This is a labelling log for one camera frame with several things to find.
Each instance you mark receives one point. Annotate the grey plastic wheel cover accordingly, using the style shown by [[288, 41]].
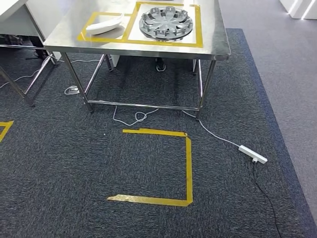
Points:
[[166, 24]]

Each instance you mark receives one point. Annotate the stainless steel workbench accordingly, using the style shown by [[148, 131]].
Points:
[[210, 33]]

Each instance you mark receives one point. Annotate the white curved plastic part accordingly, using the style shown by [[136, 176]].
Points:
[[103, 28]]

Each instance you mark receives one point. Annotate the black caster wheel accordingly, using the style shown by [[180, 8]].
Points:
[[160, 67]]

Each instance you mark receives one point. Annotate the yellow floor tape outline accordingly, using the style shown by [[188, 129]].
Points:
[[6, 126], [189, 170]]

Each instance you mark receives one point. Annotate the white power strip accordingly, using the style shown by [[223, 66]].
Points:
[[250, 152]]

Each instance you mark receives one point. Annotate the white cabinet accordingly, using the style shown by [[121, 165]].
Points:
[[37, 19]]

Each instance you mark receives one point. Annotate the white plinth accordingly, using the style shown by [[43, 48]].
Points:
[[296, 8]]

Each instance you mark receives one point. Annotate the steel bench frame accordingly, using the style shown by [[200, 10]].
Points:
[[20, 46]]

